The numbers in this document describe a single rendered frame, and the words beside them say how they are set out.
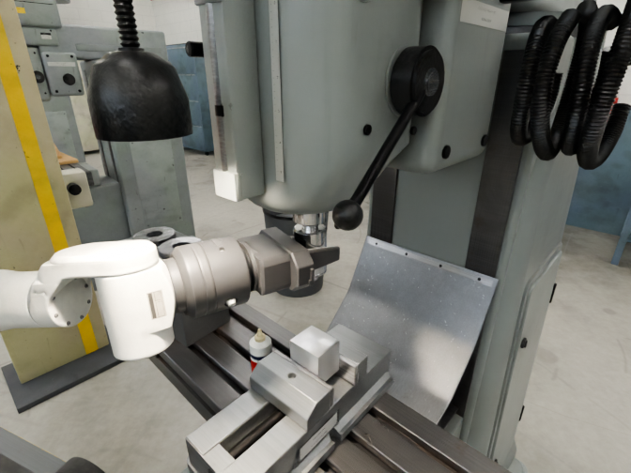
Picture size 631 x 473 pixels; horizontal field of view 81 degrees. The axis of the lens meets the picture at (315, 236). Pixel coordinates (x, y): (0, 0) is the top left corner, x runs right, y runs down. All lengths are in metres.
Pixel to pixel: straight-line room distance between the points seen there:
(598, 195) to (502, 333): 3.85
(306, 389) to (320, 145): 0.36
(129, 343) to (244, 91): 0.29
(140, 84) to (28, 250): 1.92
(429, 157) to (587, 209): 4.25
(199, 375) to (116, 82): 0.59
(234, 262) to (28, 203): 1.76
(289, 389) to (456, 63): 0.49
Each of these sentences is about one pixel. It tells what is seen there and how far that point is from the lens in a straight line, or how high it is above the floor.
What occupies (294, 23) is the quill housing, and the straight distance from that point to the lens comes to 0.37.
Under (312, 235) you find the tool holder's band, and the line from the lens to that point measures 0.49.
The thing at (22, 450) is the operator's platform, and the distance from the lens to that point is 1.60.
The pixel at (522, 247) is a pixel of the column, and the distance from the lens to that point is 0.81.
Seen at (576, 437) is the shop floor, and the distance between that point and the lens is 2.18.
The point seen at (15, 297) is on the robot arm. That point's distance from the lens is 0.52.
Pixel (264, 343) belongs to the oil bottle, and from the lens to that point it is 0.70.
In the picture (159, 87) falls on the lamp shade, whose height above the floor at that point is 1.45.
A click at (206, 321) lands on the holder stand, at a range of 0.86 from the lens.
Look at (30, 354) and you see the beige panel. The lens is 2.42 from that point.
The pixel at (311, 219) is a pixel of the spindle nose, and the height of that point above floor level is 1.29.
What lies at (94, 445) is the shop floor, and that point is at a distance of 2.07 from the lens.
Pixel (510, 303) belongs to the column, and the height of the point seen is 1.03.
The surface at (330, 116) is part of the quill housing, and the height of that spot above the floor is 1.43.
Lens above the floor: 1.46
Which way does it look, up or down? 23 degrees down
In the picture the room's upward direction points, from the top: straight up
